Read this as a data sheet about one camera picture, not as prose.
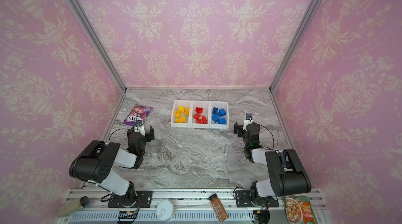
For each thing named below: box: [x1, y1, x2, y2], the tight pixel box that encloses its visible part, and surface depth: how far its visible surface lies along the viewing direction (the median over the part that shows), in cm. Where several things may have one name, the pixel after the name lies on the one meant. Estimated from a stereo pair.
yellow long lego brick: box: [184, 107, 191, 117], surface depth 108 cm
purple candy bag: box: [123, 103, 153, 127], surface depth 105 cm
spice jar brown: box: [208, 193, 229, 223], surface depth 70 cm
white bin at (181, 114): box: [170, 99, 193, 128], surface depth 105 cm
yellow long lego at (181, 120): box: [175, 116, 187, 123], surface depth 102 cm
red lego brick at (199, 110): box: [195, 106, 204, 114], surface depth 108 cm
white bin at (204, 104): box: [190, 100, 210, 129], surface depth 104 cm
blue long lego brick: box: [217, 117, 227, 125], surface depth 102 cm
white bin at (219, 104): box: [208, 101, 230, 130], surface depth 99 cm
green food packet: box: [284, 195, 316, 224], surface depth 72 cm
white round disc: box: [155, 199, 174, 221], surface depth 69 cm
